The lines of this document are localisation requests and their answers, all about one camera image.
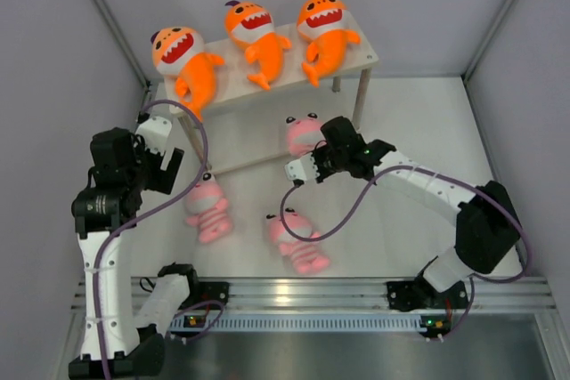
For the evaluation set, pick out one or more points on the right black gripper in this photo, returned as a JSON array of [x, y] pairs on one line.
[[316, 158]]

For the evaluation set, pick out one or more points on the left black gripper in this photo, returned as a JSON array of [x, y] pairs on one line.
[[155, 182]]

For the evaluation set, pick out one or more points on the pink striped plush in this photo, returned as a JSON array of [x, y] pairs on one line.
[[306, 258], [303, 134], [207, 210]]

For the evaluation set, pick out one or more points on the orange shark plush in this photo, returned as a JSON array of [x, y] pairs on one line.
[[250, 26], [191, 68], [323, 24]]

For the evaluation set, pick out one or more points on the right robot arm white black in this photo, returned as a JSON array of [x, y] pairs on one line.
[[484, 219]]

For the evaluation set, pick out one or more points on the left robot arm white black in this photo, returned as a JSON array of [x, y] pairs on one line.
[[118, 342]]

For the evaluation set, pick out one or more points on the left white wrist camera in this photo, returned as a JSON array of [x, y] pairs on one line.
[[155, 131]]

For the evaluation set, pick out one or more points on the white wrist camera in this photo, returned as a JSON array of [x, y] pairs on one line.
[[301, 170], [155, 131]]

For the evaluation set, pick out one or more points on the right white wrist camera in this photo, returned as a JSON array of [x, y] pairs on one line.
[[301, 170]]

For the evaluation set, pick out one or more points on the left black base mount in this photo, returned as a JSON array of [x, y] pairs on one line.
[[202, 291]]

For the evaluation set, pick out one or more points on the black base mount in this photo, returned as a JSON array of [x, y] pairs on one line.
[[202, 291], [417, 294]]

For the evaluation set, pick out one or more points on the aluminium front rail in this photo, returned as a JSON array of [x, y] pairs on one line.
[[359, 305]]

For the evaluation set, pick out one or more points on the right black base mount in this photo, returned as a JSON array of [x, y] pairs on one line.
[[417, 294]]

